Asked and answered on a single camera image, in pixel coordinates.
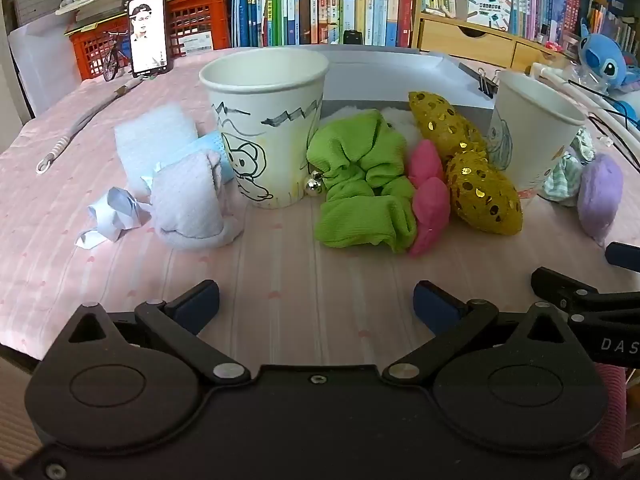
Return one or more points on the pale purple towel cloth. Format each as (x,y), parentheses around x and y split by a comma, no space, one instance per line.
(185,205)

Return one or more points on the row of books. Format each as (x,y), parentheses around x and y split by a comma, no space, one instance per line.
(300,0)

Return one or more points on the gold sequin scrunchie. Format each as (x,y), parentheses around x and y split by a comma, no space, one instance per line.
(485,195)

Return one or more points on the pink knit clothing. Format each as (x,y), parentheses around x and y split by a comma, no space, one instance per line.
(612,410)

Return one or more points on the pink striped tablecloth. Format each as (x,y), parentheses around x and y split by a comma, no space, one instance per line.
(300,270)

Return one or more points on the lavender plush puff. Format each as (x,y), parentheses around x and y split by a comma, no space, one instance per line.
(600,200)

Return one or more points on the paper cup with mouse drawing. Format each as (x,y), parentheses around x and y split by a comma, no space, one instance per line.
(270,160)

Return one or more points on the silver jingle bell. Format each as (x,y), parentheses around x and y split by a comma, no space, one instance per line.
(314,187)

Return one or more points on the small pastel packet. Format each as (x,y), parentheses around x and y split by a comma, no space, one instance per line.
(439,11)

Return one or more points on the pink soft scrunchie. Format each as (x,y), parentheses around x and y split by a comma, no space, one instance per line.
(430,205)

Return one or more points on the white fabric bow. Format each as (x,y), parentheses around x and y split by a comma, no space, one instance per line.
(112,210)

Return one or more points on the grid pattern board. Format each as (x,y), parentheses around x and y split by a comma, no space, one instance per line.
(37,5)

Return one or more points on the red plastic crate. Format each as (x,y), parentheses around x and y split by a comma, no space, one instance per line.
(200,15)

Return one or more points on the black binder clip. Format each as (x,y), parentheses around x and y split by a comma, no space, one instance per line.
(487,85)

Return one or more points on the wooden drawer organizer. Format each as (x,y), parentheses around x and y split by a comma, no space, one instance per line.
(450,35)

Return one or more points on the grey cardboard box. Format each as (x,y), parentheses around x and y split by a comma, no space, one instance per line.
(380,77)

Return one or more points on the green scrunchie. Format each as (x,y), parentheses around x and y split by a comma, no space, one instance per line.
(350,160)

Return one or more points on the white box with pencil print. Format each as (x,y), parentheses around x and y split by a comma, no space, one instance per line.
(485,10)

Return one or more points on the blue round object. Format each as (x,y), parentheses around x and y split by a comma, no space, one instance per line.
(627,112)

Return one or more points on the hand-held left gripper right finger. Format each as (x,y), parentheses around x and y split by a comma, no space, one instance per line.
(435,305)

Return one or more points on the light blue cloth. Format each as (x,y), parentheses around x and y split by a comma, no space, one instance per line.
(210,147)

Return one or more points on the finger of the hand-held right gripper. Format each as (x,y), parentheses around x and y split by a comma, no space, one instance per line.
(624,255)
(560,287)

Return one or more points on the small red toy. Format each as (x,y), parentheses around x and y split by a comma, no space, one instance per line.
(553,46)

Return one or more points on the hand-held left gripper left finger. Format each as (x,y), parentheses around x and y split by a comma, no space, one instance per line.
(200,302)

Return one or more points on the miniature bicycle model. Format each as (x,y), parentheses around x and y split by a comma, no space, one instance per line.
(111,62)

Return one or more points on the green white patterned cloth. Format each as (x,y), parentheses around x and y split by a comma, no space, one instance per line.
(565,180)

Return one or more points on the blue plush toy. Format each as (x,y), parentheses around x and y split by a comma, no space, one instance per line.
(607,60)

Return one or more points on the paper cup with blue drawing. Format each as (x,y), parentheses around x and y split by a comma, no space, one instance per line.
(535,150)

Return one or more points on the white board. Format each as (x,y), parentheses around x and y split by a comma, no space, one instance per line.
(40,70)

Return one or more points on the smartphone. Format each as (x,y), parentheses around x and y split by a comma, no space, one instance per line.
(147,35)

